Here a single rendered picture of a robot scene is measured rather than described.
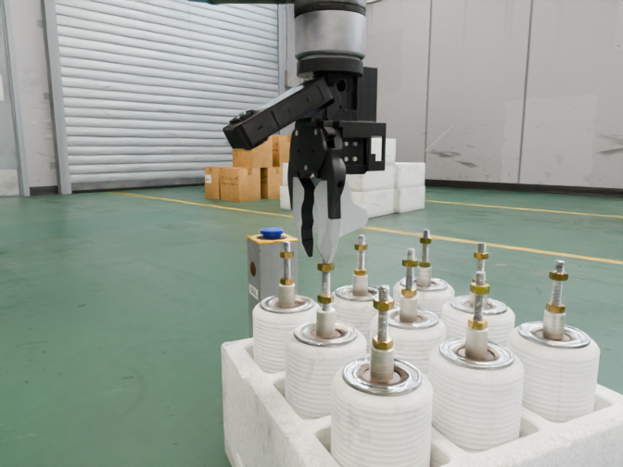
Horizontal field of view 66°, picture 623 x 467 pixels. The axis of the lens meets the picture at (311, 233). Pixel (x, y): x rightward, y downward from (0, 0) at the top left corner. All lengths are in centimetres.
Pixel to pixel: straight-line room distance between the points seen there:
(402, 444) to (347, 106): 34
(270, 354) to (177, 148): 568
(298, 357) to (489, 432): 21
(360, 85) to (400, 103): 608
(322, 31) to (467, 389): 38
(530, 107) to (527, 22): 89
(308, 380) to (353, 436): 11
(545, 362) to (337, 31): 41
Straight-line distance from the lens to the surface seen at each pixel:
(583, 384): 62
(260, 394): 60
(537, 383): 61
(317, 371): 54
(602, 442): 62
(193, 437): 87
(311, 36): 51
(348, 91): 54
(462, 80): 622
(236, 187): 434
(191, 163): 637
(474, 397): 52
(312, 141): 50
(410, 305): 61
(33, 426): 99
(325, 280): 55
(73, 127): 575
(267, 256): 79
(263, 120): 48
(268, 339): 65
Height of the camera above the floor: 46
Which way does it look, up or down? 10 degrees down
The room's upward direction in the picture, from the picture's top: straight up
